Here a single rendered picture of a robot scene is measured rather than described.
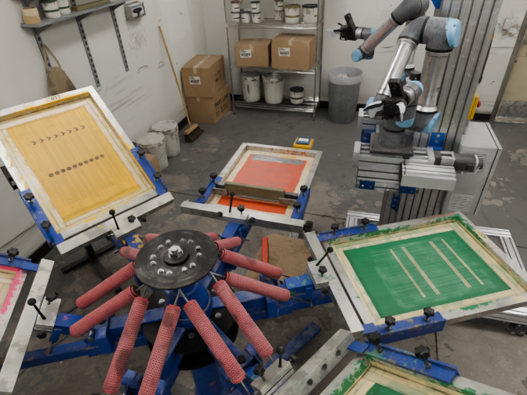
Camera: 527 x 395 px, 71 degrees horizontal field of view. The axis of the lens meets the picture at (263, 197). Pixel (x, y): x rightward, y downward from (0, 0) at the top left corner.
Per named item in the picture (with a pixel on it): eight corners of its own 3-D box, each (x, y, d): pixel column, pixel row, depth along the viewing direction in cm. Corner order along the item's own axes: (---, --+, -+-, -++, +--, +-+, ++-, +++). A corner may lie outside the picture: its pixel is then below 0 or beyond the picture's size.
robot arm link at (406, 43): (404, 8, 170) (361, 107, 171) (428, 10, 164) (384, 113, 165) (408, 23, 179) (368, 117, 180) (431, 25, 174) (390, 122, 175)
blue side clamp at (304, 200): (301, 196, 223) (302, 186, 219) (310, 197, 222) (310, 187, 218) (289, 228, 200) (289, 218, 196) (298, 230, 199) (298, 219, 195)
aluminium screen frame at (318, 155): (243, 146, 274) (243, 142, 271) (322, 156, 258) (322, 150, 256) (197, 211, 214) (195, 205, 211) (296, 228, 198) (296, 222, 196)
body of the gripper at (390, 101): (398, 121, 147) (410, 111, 154) (399, 100, 142) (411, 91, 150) (379, 120, 151) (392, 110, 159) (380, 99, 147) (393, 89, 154)
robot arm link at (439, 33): (409, 124, 201) (432, 13, 169) (437, 131, 193) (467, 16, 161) (401, 132, 194) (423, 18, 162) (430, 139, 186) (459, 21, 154)
